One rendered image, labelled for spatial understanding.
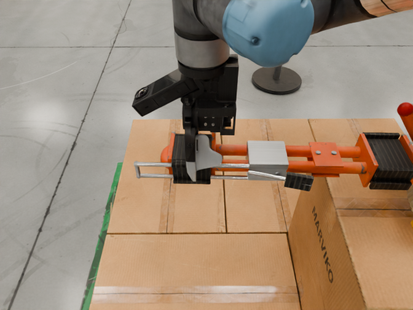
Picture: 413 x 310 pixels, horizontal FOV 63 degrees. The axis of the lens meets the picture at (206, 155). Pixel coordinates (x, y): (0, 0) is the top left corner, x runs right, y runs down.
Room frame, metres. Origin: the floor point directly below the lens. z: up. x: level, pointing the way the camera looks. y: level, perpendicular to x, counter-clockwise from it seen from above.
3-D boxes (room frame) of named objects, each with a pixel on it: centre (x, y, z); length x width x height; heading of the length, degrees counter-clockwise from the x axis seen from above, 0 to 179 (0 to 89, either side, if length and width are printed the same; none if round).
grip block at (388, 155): (0.42, -0.32, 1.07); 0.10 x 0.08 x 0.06; 178
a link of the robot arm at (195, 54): (0.43, 0.01, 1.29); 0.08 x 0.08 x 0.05
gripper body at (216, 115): (0.43, 0.00, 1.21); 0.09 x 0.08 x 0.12; 88
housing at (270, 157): (0.43, -0.11, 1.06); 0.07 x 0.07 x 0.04; 88
